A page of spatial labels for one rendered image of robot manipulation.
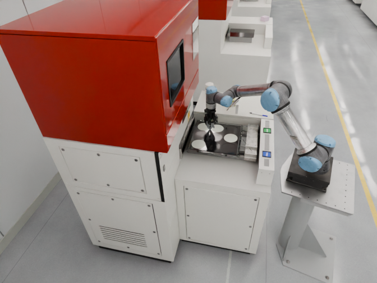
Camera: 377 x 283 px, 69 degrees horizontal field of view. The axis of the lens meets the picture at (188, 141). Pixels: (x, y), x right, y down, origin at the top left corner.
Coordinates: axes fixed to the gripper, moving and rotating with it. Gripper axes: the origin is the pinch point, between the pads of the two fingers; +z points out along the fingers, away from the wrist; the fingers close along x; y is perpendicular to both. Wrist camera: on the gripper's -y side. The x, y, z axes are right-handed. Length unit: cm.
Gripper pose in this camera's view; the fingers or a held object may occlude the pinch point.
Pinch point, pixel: (209, 127)
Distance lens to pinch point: 210.1
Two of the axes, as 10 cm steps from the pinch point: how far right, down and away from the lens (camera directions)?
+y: 2.9, 6.0, -7.5
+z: 0.3, 7.7, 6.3
